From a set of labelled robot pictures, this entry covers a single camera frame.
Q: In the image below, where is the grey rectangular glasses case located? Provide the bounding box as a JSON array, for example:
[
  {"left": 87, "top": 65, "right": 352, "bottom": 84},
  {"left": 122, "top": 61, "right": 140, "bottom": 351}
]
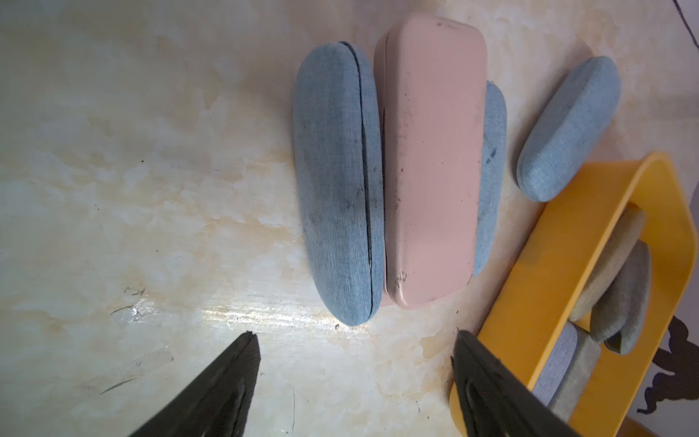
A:
[{"left": 549, "top": 325, "right": 602, "bottom": 422}]

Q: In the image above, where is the tan glasses case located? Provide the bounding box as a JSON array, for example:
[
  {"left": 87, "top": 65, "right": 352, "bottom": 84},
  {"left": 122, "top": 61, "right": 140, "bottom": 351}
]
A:
[{"left": 569, "top": 204, "right": 645, "bottom": 322}]

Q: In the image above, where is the lavender glasses case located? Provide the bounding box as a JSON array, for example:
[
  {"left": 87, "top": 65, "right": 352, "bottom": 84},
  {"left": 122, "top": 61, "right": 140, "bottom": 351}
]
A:
[{"left": 533, "top": 322, "right": 578, "bottom": 406}]

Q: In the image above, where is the yellow plastic storage tray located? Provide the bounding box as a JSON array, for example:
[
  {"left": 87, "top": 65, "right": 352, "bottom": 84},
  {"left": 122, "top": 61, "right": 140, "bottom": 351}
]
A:
[{"left": 451, "top": 152, "right": 698, "bottom": 436}]

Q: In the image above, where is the blue glasses case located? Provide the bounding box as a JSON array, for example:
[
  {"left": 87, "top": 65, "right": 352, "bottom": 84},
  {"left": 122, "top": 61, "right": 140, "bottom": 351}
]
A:
[
  {"left": 516, "top": 56, "right": 622, "bottom": 202},
  {"left": 473, "top": 81, "right": 507, "bottom": 276},
  {"left": 292, "top": 42, "right": 386, "bottom": 326}
]

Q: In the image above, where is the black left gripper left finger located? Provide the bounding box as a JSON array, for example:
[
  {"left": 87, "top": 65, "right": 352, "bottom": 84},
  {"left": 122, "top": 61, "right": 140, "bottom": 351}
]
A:
[{"left": 133, "top": 331, "right": 261, "bottom": 436}]

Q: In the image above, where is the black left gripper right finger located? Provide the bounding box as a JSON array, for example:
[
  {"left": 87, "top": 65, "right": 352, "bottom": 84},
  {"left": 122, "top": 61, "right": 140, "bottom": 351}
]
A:
[{"left": 453, "top": 331, "right": 577, "bottom": 436}]

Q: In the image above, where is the grey fabric glasses case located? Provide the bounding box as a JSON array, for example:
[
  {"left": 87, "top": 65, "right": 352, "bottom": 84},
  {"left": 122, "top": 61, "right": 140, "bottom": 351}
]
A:
[{"left": 590, "top": 240, "right": 652, "bottom": 355}]

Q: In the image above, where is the pink glasses case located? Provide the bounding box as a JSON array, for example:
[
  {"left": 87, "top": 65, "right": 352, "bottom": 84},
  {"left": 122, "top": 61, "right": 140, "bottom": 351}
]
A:
[{"left": 374, "top": 13, "right": 488, "bottom": 310}]

